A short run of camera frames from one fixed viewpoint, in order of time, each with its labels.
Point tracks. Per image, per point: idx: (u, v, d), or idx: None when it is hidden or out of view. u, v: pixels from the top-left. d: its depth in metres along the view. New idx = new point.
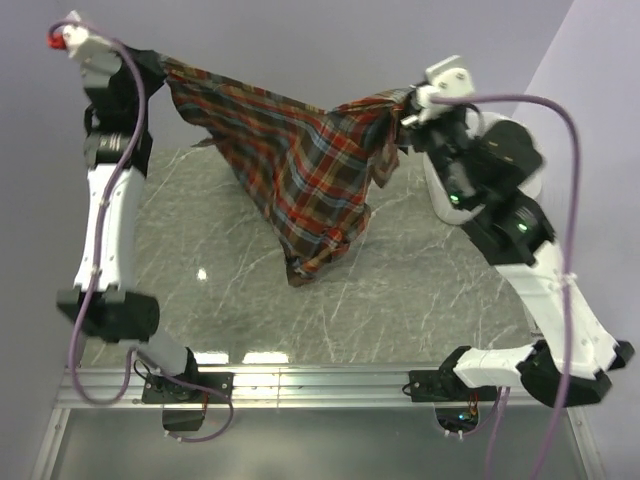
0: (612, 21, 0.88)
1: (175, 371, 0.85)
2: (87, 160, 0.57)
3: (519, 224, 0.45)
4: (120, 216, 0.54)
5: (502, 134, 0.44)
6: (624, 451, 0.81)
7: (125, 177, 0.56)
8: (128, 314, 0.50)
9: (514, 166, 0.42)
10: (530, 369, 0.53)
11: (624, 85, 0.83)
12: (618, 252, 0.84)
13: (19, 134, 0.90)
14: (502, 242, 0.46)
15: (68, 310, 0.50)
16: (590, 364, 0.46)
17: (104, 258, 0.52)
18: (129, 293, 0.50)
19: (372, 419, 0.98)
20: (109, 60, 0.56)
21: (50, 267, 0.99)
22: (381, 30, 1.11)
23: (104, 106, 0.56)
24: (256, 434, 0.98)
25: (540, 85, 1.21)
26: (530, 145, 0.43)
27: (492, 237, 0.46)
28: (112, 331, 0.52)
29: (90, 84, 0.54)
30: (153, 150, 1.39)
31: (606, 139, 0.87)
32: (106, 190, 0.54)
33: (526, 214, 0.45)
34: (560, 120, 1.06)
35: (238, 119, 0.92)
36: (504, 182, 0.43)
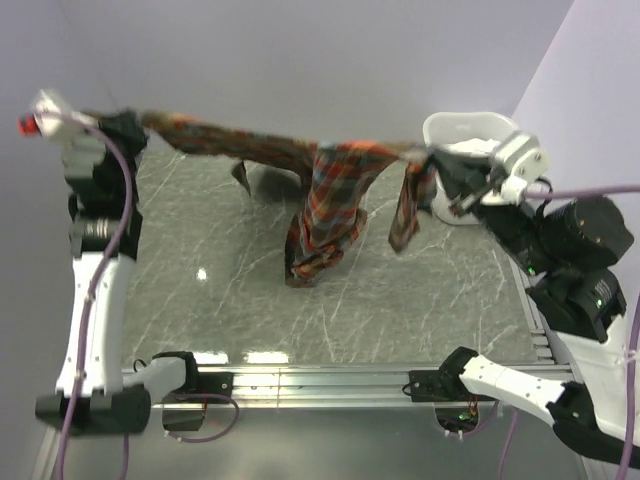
0: (613, 22, 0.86)
1: (178, 382, 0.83)
2: (73, 247, 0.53)
3: (596, 300, 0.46)
4: (108, 308, 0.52)
5: (583, 210, 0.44)
6: None
7: (113, 265, 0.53)
8: (115, 422, 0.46)
9: (599, 248, 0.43)
10: (567, 418, 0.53)
11: (631, 89, 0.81)
12: (618, 253, 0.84)
13: (22, 130, 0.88)
14: (577, 317, 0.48)
15: (50, 418, 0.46)
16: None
17: (91, 357, 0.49)
18: (117, 395, 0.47)
19: (379, 417, 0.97)
20: (91, 147, 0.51)
21: (53, 265, 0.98)
22: (386, 28, 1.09)
23: (88, 191, 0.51)
24: (257, 434, 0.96)
25: (539, 84, 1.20)
26: (617, 223, 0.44)
27: (566, 313, 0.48)
28: (102, 435, 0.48)
29: (72, 174, 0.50)
30: (152, 150, 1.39)
31: (614, 145, 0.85)
32: (92, 283, 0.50)
33: (603, 289, 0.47)
34: (564, 123, 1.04)
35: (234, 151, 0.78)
36: (588, 255, 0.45)
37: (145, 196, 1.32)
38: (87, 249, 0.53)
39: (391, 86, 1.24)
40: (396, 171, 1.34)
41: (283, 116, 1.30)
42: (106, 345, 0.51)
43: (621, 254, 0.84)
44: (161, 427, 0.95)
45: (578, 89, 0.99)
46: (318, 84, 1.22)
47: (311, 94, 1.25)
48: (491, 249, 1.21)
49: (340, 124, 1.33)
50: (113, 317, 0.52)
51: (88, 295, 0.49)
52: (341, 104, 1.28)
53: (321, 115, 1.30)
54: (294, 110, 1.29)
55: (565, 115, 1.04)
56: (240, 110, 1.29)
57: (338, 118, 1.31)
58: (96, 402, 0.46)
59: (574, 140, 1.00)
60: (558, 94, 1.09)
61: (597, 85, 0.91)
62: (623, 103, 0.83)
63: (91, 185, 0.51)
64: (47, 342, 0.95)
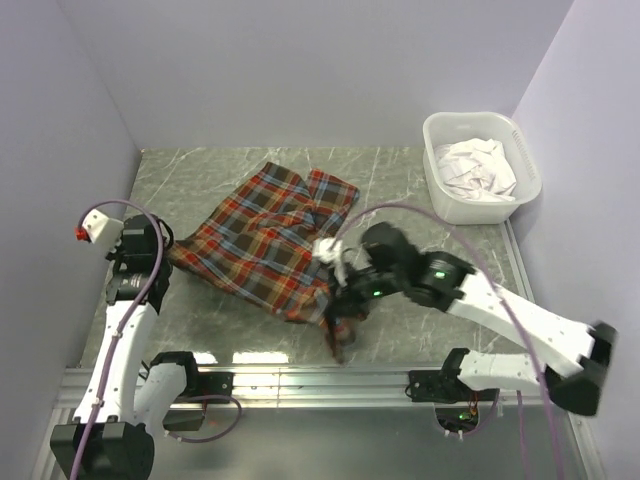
0: (618, 33, 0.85)
1: (177, 390, 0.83)
2: (108, 296, 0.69)
3: (436, 273, 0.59)
4: (130, 347, 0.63)
5: (367, 235, 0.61)
6: (625, 451, 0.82)
7: (140, 310, 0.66)
8: (120, 452, 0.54)
9: (383, 246, 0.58)
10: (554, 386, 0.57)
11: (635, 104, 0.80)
12: (618, 257, 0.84)
13: (23, 132, 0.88)
14: (434, 295, 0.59)
15: (68, 445, 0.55)
16: (564, 355, 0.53)
17: (109, 390, 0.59)
18: (126, 427, 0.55)
19: (377, 418, 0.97)
20: (140, 222, 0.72)
21: (54, 266, 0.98)
22: (387, 31, 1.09)
23: (135, 250, 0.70)
24: (258, 434, 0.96)
25: (536, 88, 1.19)
26: (387, 228, 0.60)
27: (422, 294, 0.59)
28: (108, 472, 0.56)
29: (127, 233, 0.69)
30: (153, 150, 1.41)
31: (616, 155, 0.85)
32: (121, 323, 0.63)
33: (438, 264, 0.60)
34: (564, 128, 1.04)
35: (218, 263, 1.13)
36: (397, 254, 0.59)
37: (145, 196, 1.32)
38: (120, 295, 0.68)
39: (392, 88, 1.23)
40: (395, 171, 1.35)
41: (283, 116, 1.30)
42: (124, 379, 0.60)
43: (620, 257, 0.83)
44: (161, 427, 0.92)
45: (578, 93, 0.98)
46: (318, 85, 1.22)
47: (312, 95, 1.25)
48: (491, 250, 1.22)
49: (341, 124, 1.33)
50: (132, 356, 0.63)
51: (117, 333, 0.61)
52: (342, 105, 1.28)
53: (322, 115, 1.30)
54: (294, 111, 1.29)
55: (565, 118, 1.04)
56: (241, 111, 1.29)
57: (338, 118, 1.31)
58: (109, 429, 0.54)
59: (575, 143, 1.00)
60: (557, 98, 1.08)
61: (599, 88, 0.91)
62: (628, 105, 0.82)
63: (141, 244, 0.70)
64: (48, 343, 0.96)
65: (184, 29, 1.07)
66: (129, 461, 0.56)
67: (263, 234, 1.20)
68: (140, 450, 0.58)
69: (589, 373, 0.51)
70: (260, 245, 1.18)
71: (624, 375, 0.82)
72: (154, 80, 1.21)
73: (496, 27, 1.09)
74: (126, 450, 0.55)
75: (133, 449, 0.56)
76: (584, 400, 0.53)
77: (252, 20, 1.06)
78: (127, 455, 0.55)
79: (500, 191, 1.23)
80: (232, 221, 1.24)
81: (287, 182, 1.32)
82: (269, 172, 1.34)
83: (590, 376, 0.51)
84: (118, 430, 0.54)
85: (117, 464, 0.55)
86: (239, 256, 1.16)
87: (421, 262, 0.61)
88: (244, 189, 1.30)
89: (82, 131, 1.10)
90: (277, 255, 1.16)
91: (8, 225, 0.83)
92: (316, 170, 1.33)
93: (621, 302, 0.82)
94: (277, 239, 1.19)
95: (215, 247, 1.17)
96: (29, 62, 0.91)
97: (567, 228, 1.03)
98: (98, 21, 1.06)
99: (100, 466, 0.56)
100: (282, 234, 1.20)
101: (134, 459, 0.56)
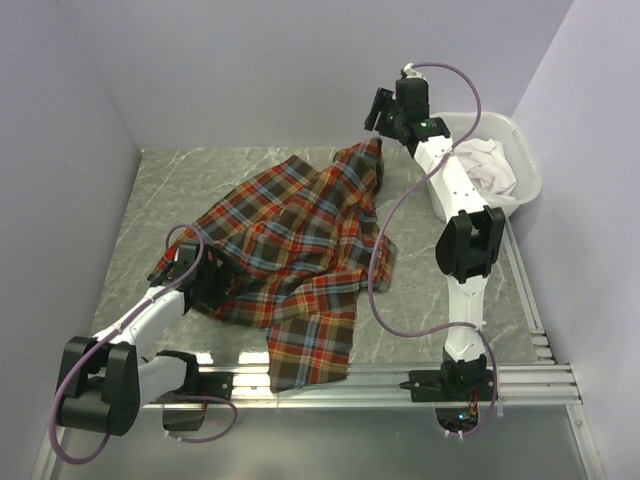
0: (615, 37, 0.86)
1: (171, 384, 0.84)
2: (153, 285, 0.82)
3: (422, 123, 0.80)
4: (158, 310, 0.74)
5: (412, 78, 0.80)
6: (623, 452, 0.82)
7: (172, 294, 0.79)
8: (116, 374, 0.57)
9: (408, 84, 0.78)
10: (443, 248, 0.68)
11: (631, 109, 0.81)
12: (616, 257, 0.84)
13: (23, 135, 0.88)
14: (408, 138, 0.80)
15: (72, 358, 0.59)
16: (459, 202, 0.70)
17: (129, 328, 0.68)
18: (131, 354, 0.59)
19: (377, 419, 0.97)
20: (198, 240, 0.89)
21: (55, 264, 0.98)
22: (385, 33, 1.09)
23: (183, 259, 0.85)
24: (257, 434, 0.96)
25: (536, 90, 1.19)
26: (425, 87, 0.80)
27: (402, 132, 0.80)
28: (92, 402, 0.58)
29: (185, 246, 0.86)
30: (154, 150, 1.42)
31: (614, 158, 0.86)
32: (158, 292, 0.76)
33: (431, 122, 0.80)
34: (562, 131, 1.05)
35: None
36: (411, 95, 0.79)
37: (145, 196, 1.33)
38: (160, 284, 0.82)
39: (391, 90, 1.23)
40: (396, 172, 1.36)
41: (284, 117, 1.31)
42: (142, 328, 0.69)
43: (619, 254, 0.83)
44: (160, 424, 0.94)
45: (578, 91, 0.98)
46: (316, 87, 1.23)
47: (311, 97, 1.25)
48: None
49: (341, 125, 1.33)
50: (155, 316, 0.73)
51: (153, 296, 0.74)
52: (342, 108, 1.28)
53: (322, 115, 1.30)
54: (294, 110, 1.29)
55: (564, 118, 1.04)
56: (242, 111, 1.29)
57: (339, 117, 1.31)
58: (116, 349, 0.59)
59: (573, 143, 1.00)
60: (557, 97, 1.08)
61: (597, 87, 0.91)
62: (628, 103, 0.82)
63: (188, 254, 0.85)
64: (49, 341, 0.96)
65: (184, 30, 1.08)
66: (117, 397, 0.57)
67: (253, 229, 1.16)
68: (128, 396, 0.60)
69: (460, 221, 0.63)
70: (249, 241, 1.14)
71: (621, 374, 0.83)
72: (153, 80, 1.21)
73: (495, 28, 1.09)
74: (122, 376, 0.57)
75: (128, 385, 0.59)
76: (450, 239, 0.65)
77: (253, 20, 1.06)
78: (120, 381, 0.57)
79: (500, 191, 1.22)
80: (245, 204, 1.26)
81: (307, 179, 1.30)
82: (292, 164, 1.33)
83: (460, 222, 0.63)
84: (126, 352, 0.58)
85: (105, 392, 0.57)
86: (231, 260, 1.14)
87: (419, 115, 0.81)
88: (263, 177, 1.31)
89: (82, 131, 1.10)
90: (264, 249, 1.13)
91: (8, 226, 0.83)
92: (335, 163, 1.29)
93: (619, 301, 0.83)
94: (263, 233, 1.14)
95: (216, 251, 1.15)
96: (29, 62, 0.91)
97: (564, 230, 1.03)
98: (97, 20, 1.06)
99: (87, 398, 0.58)
100: (267, 227, 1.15)
101: (123, 396, 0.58)
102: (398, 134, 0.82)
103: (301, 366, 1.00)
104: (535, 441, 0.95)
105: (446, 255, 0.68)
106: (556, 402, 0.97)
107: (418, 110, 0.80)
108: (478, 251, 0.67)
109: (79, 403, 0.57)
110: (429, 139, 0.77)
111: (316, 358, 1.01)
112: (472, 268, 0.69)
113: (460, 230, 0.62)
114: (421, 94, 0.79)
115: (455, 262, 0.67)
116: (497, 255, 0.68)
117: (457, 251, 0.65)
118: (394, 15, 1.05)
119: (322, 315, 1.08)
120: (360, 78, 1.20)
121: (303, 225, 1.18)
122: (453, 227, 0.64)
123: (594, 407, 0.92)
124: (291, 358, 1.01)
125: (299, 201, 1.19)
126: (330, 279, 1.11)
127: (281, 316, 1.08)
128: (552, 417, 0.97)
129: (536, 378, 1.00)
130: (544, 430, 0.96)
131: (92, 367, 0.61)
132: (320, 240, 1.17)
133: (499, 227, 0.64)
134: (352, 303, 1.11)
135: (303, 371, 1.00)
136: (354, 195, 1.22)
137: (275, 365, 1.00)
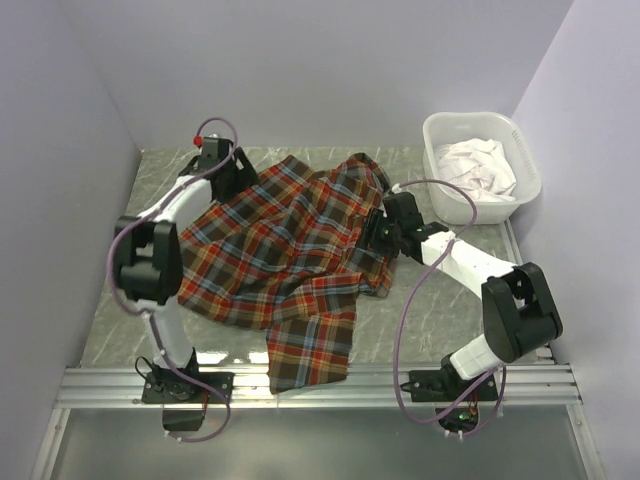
0: (615, 38, 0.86)
1: (178, 357, 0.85)
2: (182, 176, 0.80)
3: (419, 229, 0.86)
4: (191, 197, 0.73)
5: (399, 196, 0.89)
6: (623, 452, 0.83)
7: (202, 183, 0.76)
8: (162, 246, 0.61)
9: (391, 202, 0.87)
10: (492, 329, 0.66)
11: (632, 109, 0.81)
12: (616, 256, 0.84)
13: (23, 136, 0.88)
14: (411, 246, 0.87)
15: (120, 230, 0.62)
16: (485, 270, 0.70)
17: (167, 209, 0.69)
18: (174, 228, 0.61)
19: (377, 418, 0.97)
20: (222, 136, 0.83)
21: (55, 265, 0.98)
22: (385, 34, 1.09)
23: (206, 152, 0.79)
24: (257, 434, 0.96)
25: (536, 89, 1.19)
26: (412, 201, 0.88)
27: (406, 245, 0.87)
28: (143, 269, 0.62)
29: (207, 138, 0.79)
30: (154, 150, 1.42)
31: (614, 158, 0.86)
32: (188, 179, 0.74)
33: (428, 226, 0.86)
34: (562, 130, 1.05)
35: (210, 278, 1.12)
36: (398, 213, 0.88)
37: (145, 197, 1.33)
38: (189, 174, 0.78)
39: (391, 90, 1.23)
40: (396, 172, 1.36)
41: (284, 117, 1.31)
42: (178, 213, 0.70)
43: (619, 255, 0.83)
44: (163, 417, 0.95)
45: (578, 90, 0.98)
46: (317, 87, 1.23)
47: (311, 97, 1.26)
48: (491, 249, 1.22)
49: (341, 125, 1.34)
50: (188, 205, 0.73)
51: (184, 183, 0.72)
52: (342, 108, 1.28)
53: (322, 115, 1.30)
54: (294, 110, 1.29)
55: (565, 117, 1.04)
56: (242, 111, 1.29)
57: (339, 118, 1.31)
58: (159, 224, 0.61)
59: (574, 142, 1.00)
60: (557, 95, 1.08)
61: (599, 87, 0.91)
62: (628, 103, 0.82)
63: (211, 147, 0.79)
64: (50, 341, 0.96)
65: (184, 30, 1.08)
66: (167, 265, 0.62)
67: (256, 230, 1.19)
68: (175, 266, 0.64)
69: (499, 292, 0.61)
70: (252, 242, 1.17)
71: (622, 373, 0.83)
72: (153, 80, 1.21)
73: (495, 28, 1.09)
74: (168, 247, 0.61)
75: (173, 257, 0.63)
76: (496, 314, 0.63)
77: (253, 21, 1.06)
78: (166, 249, 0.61)
79: (500, 191, 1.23)
80: (241, 205, 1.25)
81: (303, 179, 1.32)
82: (289, 164, 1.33)
83: (500, 294, 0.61)
84: (169, 226, 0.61)
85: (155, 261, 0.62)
86: (231, 261, 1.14)
87: (415, 224, 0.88)
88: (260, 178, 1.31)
89: (83, 132, 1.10)
90: (266, 251, 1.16)
91: (8, 226, 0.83)
92: (331, 172, 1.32)
93: (619, 301, 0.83)
94: (267, 236, 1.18)
95: (217, 252, 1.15)
96: (30, 63, 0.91)
97: (564, 229, 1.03)
98: (97, 20, 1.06)
99: (139, 267, 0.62)
100: (273, 231, 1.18)
101: (170, 265, 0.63)
102: (399, 245, 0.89)
103: (301, 366, 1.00)
104: (535, 440, 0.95)
105: (497, 334, 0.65)
106: (556, 401, 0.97)
107: (412, 221, 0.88)
108: (532, 322, 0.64)
109: (133, 270, 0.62)
110: (430, 238, 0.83)
111: (315, 359, 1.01)
112: (534, 346, 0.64)
113: (499, 294, 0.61)
114: (409, 207, 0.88)
115: (514, 338, 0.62)
116: (556, 319, 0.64)
117: (509, 327, 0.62)
118: (394, 16, 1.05)
119: (321, 316, 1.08)
120: (360, 78, 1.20)
121: (303, 236, 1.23)
122: (491, 296, 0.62)
123: (594, 407, 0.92)
124: (290, 359, 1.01)
125: (300, 207, 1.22)
126: (330, 280, 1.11)
127: (280, 317, 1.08)
128: (552, 417, 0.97)
129: (536, 378, 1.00)
130: (544, 430, 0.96)
131: (139, 243, 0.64)
132: (319, 246, 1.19)
133: (539, 284, 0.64)
134: (352, 305, 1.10)
135: (303, 372, 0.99)
136: (350, 206, 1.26)
137: (275, 366, 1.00)
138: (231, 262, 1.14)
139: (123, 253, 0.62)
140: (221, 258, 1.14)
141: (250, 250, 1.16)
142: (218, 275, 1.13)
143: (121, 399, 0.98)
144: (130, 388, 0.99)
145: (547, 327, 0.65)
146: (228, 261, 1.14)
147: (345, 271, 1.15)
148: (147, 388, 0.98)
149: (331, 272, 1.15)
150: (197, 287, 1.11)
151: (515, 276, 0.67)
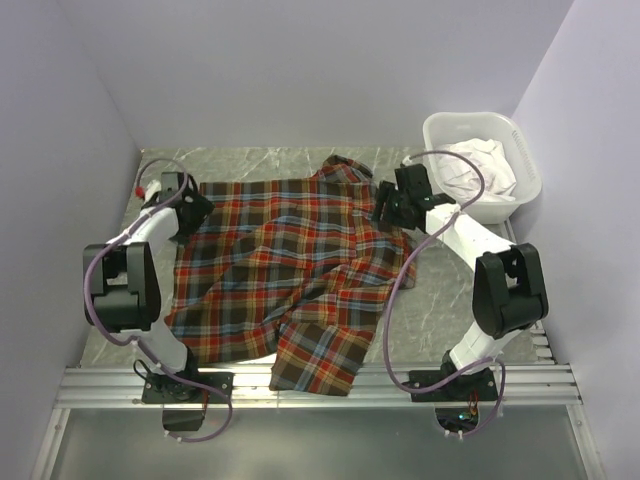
0: (615, 41, 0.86)
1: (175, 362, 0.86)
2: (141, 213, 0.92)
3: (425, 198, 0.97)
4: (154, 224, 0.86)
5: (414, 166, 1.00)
6: (622, 453, 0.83)
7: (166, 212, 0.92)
8: (135, 266, 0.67)
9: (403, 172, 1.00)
10: (480, 301, 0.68)
11: (631, 114, 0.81)
12: (616, 257, 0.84)
13: (23, 138, 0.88)
14: (418, 214, 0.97)
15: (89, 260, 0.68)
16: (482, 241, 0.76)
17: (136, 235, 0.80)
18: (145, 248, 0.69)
19: (378, 419, 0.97)
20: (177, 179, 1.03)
21: (55, 265, 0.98)
22: (385, 35, 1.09)
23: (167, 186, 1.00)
24: (257, 435, 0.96)
25: (536, 90, 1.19)
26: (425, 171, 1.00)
27: (412, 211, 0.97)
28: (118, 291, 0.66)
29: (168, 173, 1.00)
30: (153, 150, 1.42)
31: (613, 160, 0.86)
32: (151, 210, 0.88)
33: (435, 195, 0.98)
34: (562, 132, 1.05)
35: (228, 324, 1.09)
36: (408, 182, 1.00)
37: None
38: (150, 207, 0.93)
39: (391, 91, 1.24)
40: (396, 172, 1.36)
41: (284, 118, 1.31)
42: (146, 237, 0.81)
43: (619, 256, 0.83)
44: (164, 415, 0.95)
45: (578, 92, 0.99)
46: (317, 88, 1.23)
47: (312, 98, 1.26)
48: None
49: (341, 125, 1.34)
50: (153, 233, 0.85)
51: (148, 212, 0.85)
52: (342, 109, 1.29)
53: (323, 115, 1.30)
54: (294, 111, 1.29)
55: (564, 118, 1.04)
56: (242, 112, 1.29)
57: (340, 118, 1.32)
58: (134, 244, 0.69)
59: (572, 144, 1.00)
60: (556, 97, 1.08)
61: (598, 90, 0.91)
62: (627, 104, 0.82)
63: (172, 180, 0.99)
64: (50, 342, 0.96)
65: (184, 31, 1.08)
66: (142, 286, 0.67)
67: (257, 258, 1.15)
68: (152, 289, 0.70)
69: (486, 259, 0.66)
70: (257, 269, 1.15)
71: (621, 375, 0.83)
72: (153, 81, 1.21)
73: (496, 30, 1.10)
74: (143, 267, 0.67)
75: (148, 278, 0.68)
76: (481, 283, 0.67)
77: (253, 21, 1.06)
78: (142, 270, 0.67)
79: (500, 191, 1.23)
80: (200, 254, 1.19)
81: (230, 193, 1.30)
82: (208, 191, 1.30)
83: (486, 260, 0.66)
84: (140, 247, 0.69)
85: (131, 284, 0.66)
86: (246, 295, 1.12)
87: (423, 193, 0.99)
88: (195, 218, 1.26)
89: (83, 133, 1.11)
90: (277, 271, 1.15)
91: (8, 227, 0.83)
92: (310, 181, 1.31)
93: (617, 301, 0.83)
94: (271, 259, 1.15)
95: (220, 297, 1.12)
96: (30, 64, 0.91)
97: (563, 230, 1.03)
98: (97, 21, 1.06)
99: (114, 293, 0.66)
100: (274, 254, 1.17)
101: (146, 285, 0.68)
102: (406, 211, 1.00)
103: (305, 371, 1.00)
104: (535, 441, 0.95)
105: (484, 307, 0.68)
106: (556, 401, 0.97)
107: (420, 190, 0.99)
108: (521, 300, 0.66)
109: (108, 298, 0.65)
110: (437, 208, 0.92)
111: (322, 368, 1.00)
112: (516, 323, 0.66)
113: (487, 262, 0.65)
114: (420, 178, 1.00)
115: (498, 312, 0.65)
116: (543, 302, 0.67)
117: (495, 299, 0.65)
118: (394, 18, 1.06)
119: (339, 328, 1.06)
120: (360, 79, 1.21)
121: (310, 246, 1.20)
122: (482, 269, 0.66)
123: (594, 407, 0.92)
124: (297, 363, 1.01)
125: (292, 226, 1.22)
126: (355, 293, 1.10)
127: (300, 316, 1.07)
128: (553, 417, 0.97)
129: (536, 378, 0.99)
130: (544, 430, 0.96)
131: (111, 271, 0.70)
132: (332, 253, 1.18)
133: (533, 263, 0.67)
134: (373, 319, 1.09)
135: (307, 377, 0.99)
136: (344, 206, 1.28)
137: (280, 365, 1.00)
138: (245, 296, 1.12)
139: (97, 283, 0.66)
140: (227, 298, 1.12)
141: (259, 275, 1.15)
142: (235, 314, 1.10)
143: (122, 399, 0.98)
144: (130, 388, 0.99)
145: (534, 307, 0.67)
146: (239, 299, 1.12)
147: (370, 266, 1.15)
148: (147, 388, 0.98)
149: (348, 265, 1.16)
150: (220, 336, 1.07)
151: (511, 256, 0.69)
